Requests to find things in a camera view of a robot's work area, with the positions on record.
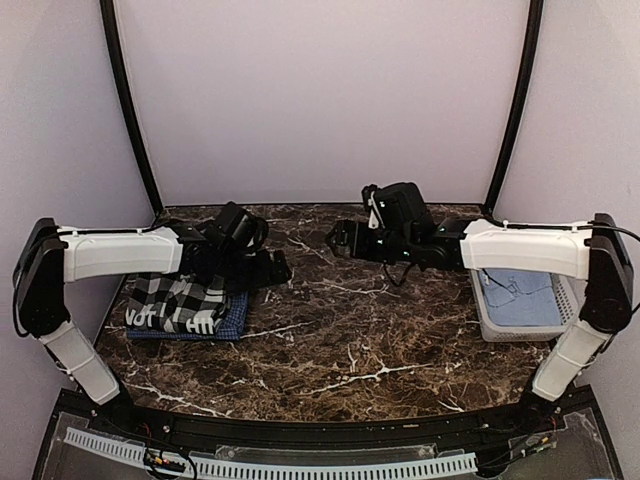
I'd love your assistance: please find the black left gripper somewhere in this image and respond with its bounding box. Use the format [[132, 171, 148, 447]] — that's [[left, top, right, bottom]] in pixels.
[[214, 246, 291, 295]]

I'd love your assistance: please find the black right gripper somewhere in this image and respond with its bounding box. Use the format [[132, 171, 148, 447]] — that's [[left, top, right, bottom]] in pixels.
[[325, 218, 416, 264]]

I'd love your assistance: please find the blue checked shirt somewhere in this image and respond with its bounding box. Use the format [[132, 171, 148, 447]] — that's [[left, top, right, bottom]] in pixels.
[[125, 293, 249, 341]]

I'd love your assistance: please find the black white plaid shirt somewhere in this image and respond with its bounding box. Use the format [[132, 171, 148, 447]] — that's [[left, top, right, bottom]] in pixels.
[[124, 273, 231, 335]]

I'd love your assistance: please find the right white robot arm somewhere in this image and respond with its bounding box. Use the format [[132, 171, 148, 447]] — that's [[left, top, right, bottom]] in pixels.
[[325, 214, 637, 434]]

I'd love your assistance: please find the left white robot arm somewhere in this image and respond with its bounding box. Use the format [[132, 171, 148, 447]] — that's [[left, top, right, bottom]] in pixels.
[[13, 217, 292, 436]]

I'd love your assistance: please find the light blue shirt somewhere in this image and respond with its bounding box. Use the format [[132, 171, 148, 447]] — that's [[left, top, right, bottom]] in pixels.
[[480, 269, 562, 327]]

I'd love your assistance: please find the white plastic laundry basket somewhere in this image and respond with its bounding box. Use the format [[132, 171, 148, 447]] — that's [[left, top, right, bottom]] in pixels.
[[469, 269, 586, 343]]

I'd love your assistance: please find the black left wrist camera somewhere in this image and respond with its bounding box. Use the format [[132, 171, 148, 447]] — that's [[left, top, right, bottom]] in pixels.
[[214, 201, 269, 253]]

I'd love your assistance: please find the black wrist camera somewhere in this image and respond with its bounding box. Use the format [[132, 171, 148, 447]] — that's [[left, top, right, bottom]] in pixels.
[[214, 201, 269, 253], [361, 182, 436, 236]]

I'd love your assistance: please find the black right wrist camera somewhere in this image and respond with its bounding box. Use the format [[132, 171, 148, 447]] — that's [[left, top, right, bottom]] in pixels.
[[361, 182, 436, 236]]

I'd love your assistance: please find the white slotted cable duct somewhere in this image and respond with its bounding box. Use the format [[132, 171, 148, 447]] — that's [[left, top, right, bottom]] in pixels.
[[64, 427, 477, 479]]

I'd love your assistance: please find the black left corner post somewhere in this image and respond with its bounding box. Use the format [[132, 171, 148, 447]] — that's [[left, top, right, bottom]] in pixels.
[[99, 0, 164, 215]]

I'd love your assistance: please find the black corner post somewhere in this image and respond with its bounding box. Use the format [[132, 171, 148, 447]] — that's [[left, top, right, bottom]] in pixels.
[[99, 0, 164, 215], [482, 0, 544, 215]]

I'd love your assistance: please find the black right corner post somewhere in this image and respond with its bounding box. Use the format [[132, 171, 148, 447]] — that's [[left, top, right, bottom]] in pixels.
[[482, 0, 544, 215]]

